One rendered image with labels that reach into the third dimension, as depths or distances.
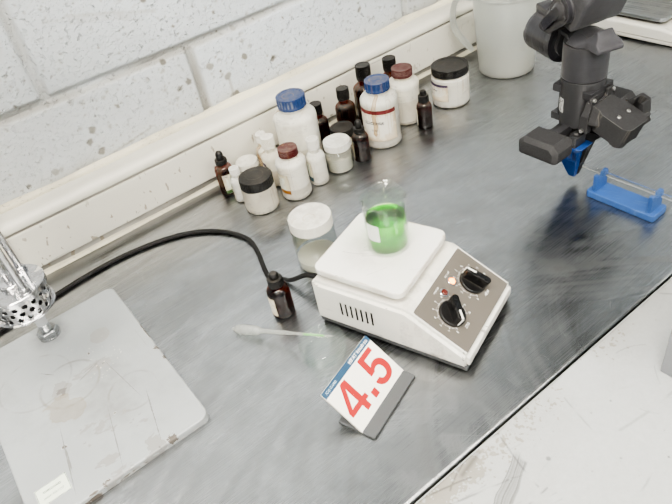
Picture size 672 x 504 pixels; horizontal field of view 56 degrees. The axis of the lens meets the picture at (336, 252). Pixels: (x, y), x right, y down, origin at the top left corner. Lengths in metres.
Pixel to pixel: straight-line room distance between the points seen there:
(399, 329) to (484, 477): 0.18
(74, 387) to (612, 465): 0.60
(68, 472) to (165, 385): 0.13
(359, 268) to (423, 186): 0.30
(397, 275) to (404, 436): 0.17
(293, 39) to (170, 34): 0.23
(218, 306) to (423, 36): 0.69
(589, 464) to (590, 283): 0.25
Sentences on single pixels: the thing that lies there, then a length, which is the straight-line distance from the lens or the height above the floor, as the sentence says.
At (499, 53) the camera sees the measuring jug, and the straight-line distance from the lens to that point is 1.25.
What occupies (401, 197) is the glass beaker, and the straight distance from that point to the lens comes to 0.72.
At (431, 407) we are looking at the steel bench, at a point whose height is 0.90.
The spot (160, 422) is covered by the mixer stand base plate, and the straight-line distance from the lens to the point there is 0.74.
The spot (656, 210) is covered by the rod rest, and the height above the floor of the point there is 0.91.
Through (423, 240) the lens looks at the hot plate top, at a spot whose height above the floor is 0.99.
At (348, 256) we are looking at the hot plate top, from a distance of 0.74.
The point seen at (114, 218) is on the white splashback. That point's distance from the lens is 1.04.
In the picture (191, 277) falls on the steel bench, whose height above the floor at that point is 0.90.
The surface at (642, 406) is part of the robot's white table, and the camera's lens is 0.71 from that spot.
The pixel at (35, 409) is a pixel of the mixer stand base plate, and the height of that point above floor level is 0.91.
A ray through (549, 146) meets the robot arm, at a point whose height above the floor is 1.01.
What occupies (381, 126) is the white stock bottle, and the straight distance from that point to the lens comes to 1.07.
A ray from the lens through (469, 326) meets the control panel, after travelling 0.71.
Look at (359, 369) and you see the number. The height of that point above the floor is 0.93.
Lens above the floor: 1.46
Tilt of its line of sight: 40 degrees down
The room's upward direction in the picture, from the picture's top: 12 degrees counter-clockwise
